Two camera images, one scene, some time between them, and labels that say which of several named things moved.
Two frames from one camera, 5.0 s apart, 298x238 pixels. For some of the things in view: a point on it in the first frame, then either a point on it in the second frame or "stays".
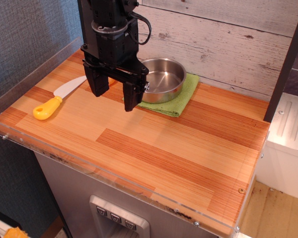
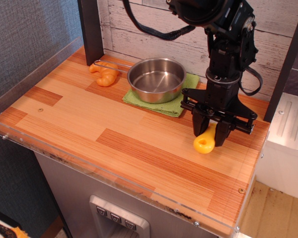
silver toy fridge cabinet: (73, 189) stays
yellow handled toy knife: (59, 93) to (204, 143)
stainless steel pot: (167, 78) stays
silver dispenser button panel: (112, 221) stays
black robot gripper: (112, 45) to (222, 99)
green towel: (175, 107) stays
